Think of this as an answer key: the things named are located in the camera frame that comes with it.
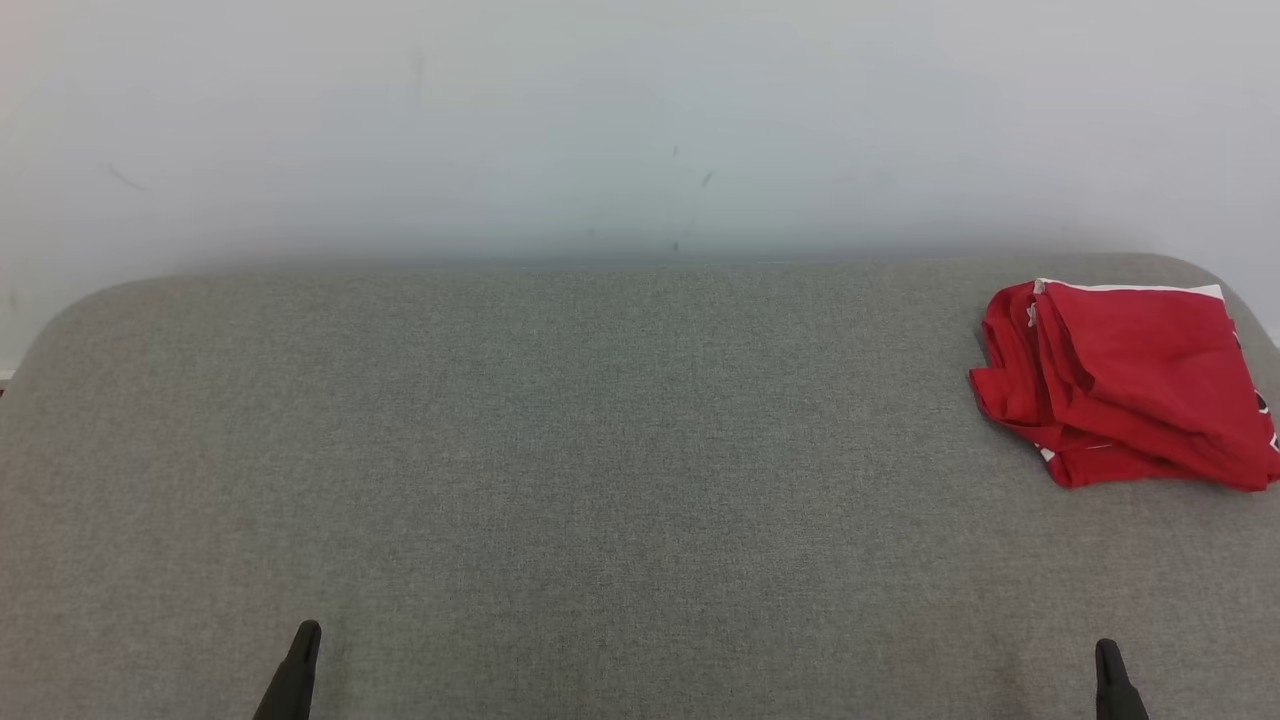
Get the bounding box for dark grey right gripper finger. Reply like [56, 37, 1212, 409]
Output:
[1095, 640, 1151, 720]

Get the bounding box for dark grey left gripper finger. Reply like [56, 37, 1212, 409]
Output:
[252, 620, 323, 720]

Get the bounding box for red jersey with number 23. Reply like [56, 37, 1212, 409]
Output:
[968, 283, 1280, 493]

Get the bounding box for red shorts with white lining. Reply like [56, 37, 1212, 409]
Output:
[1030, 278, 1280, 473]

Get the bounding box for grey fabric sofa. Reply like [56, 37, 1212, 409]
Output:
[0, 253, 1280, 720]

